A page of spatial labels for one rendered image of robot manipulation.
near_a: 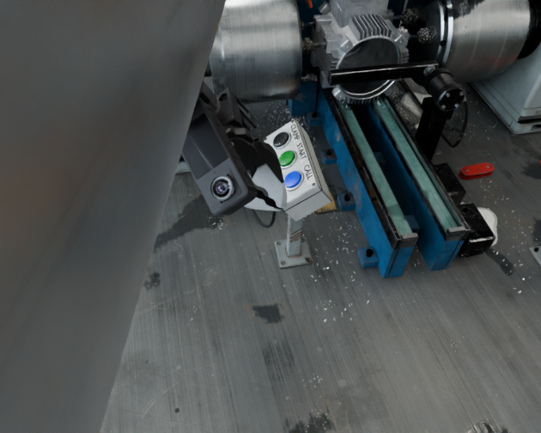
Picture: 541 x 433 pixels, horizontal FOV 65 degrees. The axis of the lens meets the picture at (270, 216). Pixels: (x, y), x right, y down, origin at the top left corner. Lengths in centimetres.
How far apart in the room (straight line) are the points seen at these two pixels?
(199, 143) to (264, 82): 57
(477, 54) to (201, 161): 84
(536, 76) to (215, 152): 100
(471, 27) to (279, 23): 43
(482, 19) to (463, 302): 61
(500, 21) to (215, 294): 85
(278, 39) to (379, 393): 70
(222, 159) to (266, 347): 47
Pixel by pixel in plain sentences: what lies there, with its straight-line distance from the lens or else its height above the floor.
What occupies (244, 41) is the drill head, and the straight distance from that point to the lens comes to 95.
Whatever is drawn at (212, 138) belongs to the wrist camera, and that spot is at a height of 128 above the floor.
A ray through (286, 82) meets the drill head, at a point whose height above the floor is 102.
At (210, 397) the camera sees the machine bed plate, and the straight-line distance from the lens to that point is 78.
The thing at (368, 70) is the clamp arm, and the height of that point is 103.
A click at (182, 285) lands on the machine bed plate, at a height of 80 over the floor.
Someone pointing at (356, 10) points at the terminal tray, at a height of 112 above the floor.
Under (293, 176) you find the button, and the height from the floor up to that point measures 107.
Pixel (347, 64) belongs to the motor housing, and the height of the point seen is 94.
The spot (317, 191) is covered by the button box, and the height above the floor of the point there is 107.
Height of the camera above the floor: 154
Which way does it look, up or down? 49 degrees down
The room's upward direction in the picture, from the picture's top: straight up
